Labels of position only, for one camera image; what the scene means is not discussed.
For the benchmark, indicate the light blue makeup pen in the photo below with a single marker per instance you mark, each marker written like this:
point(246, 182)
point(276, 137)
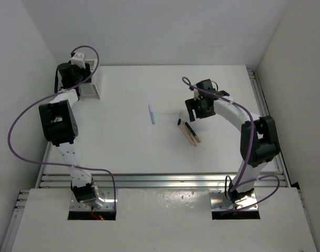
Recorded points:
point(151, 114)

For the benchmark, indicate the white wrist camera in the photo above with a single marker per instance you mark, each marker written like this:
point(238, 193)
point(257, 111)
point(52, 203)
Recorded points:
point(195, 92)
point(78, 59)

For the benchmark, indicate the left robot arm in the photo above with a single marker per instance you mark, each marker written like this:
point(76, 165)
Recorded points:
point(60, 127)

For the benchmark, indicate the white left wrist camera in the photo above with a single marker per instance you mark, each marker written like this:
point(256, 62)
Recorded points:
point(78, 59)

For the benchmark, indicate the white slotted organizer box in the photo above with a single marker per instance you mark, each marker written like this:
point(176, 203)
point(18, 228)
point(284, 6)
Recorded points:
point(92, 88)

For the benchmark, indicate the white front cover board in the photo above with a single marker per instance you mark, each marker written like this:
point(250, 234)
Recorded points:
point(161, 220)

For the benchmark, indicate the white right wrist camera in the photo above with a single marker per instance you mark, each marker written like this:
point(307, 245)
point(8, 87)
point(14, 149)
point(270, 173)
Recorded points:
point(195, 92)

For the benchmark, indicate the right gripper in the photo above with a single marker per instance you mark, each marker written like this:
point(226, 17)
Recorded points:
point(192, 104)

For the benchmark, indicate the pink makeup pencil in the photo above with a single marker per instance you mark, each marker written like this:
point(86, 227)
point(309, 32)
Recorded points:
point(186, 134)

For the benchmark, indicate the aluminium frame rail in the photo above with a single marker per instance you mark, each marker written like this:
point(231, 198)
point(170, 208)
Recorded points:
point(49, 178)

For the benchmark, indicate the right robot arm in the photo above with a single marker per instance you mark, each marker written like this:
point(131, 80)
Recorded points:
point(259, 142)

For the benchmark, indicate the tan makeup pencil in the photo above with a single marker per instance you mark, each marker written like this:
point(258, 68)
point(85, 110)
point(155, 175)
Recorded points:
point(190, 134)

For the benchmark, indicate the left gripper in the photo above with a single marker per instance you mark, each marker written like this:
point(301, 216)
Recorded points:
point(85, 72)

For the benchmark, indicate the white black-tipped makeup pen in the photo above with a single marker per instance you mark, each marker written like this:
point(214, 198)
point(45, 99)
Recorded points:
point(180, 117)

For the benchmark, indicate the black gold makeup pen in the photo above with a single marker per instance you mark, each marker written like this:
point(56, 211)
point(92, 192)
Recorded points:
point(192, 132)

